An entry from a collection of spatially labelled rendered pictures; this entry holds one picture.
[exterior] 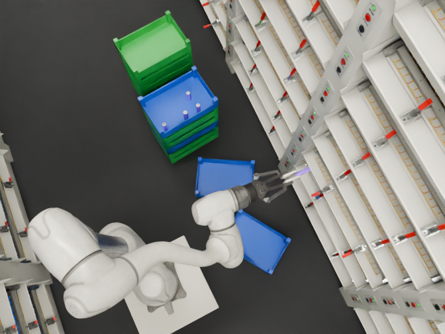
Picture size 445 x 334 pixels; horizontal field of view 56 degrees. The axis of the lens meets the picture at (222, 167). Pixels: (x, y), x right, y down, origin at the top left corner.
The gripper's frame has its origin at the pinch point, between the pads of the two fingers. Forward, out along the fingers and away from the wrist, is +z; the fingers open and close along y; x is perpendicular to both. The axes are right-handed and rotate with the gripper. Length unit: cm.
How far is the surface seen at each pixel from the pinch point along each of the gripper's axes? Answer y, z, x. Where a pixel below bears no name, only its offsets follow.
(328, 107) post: 10.2, 5.9, -37.2
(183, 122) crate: 44, -26, 19
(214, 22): 106, 20, 43
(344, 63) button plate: 13, 1, -60
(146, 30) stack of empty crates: 96, -24, 22
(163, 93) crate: 63, -28, 24
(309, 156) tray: 6.5, 15.7, 7.8
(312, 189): -4.8, 19.5, 26.6
